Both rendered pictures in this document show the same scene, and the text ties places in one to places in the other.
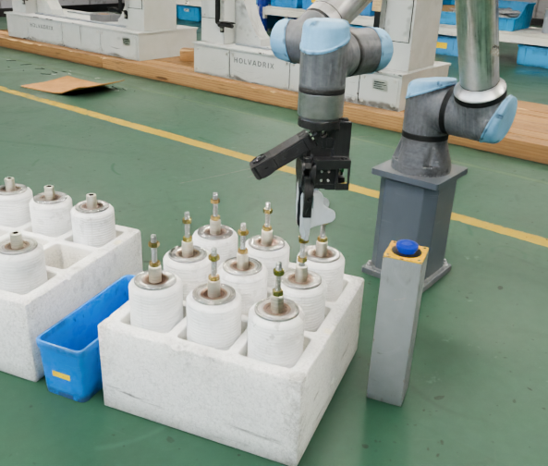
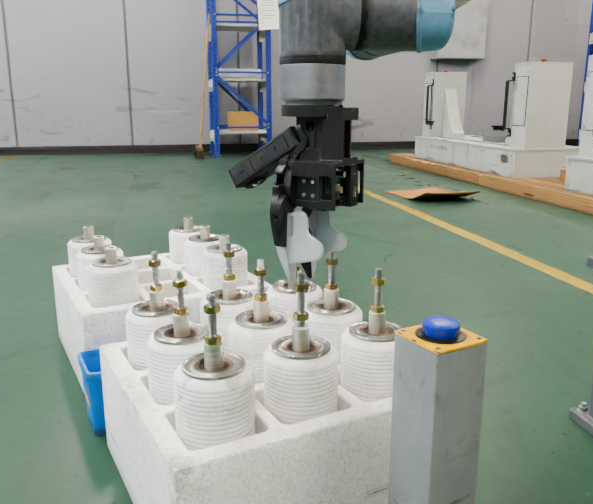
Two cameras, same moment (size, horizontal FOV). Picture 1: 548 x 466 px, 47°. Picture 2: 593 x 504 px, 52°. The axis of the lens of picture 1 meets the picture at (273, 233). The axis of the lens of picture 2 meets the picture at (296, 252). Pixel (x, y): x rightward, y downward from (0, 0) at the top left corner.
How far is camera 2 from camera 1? 0.74 m
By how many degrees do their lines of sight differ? 39
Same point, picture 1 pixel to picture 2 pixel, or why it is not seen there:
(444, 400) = not seen: outside the picture
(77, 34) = (464, 153)
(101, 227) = (221, 270)
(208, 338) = (153, 386)
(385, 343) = (401, 487)
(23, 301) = (83, 312)
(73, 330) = not seen: hidden behind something
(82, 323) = not seen: hidden behind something
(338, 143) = (327, 140)
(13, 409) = (45, 418)
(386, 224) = not seen: outside the picture
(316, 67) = (283, 23)
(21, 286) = (99, 300)
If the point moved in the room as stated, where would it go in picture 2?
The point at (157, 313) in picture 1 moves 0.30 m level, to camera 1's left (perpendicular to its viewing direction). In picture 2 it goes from (138, 345) to (36, 303)
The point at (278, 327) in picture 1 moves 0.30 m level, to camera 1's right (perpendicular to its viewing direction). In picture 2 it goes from (185, 384) to (423, 490)
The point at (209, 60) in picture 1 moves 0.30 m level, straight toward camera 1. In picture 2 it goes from (580, 176) to (569, 182)
